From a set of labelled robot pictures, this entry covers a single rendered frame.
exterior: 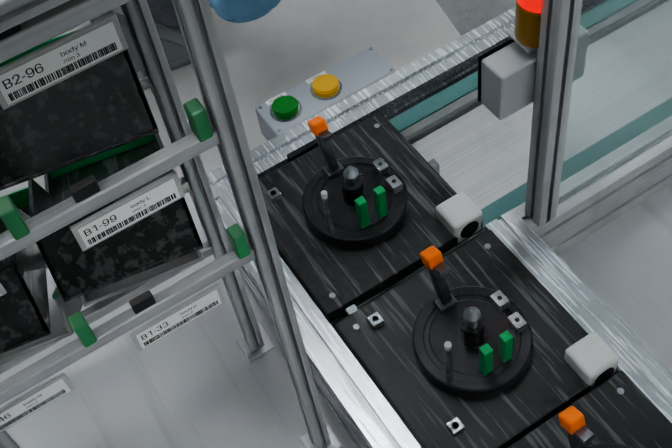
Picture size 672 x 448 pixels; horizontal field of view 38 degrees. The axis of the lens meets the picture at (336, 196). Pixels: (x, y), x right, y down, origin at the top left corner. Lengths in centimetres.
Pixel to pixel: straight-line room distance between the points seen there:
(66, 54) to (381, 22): 111
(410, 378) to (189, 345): 34
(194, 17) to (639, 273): 87
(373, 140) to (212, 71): 69
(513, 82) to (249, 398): 54
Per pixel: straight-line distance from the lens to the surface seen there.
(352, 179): 125
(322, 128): 127
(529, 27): 106
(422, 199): 131
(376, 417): 117
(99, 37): 64
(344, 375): 120
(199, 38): 68
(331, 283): 125
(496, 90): 110
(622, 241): 142
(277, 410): 130
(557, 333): 120
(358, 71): 148
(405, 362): 118
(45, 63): 64
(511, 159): 142
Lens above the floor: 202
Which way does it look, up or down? 52 degrees down
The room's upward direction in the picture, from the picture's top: 10 degrees counter-clockwise
